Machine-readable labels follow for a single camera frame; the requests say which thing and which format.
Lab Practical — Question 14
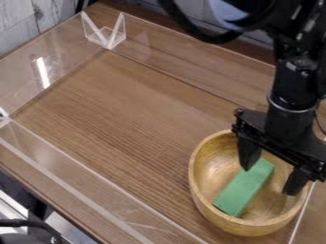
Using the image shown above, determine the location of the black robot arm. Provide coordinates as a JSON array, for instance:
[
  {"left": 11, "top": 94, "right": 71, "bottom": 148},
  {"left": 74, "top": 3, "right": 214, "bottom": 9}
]
[{"left": 220, "top": 0, "right": 326, "bottom": 195}]

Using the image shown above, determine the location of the clear acrylic corner bracket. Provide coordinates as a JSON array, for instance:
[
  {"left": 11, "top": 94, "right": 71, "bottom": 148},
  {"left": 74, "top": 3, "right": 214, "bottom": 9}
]
[{"left": 81, "top": 12, "right": 126, "bottom": 51}]

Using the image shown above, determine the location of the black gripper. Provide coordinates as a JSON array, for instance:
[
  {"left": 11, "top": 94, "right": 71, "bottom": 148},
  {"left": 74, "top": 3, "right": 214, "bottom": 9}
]
[{"left": 232, "top": 95, "right": 326, "bottom": 195}]

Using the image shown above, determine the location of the brown wooden bowl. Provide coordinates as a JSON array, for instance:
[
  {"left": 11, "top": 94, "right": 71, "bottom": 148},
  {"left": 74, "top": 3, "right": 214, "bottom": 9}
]
[{"left": 189, "top": 130, "right": 309, "bottom": 237}]

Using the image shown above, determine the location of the green rectangular block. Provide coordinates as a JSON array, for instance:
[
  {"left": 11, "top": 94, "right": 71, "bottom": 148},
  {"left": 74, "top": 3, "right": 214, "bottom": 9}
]
[{"left": 213, "top": 158, "right": 276, "bottom": 217}]

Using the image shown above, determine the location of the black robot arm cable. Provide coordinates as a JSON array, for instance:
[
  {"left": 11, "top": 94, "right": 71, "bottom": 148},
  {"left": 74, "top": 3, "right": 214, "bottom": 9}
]
[{"left": 158, "top": 0, "right": 257, "bottom": 45}]

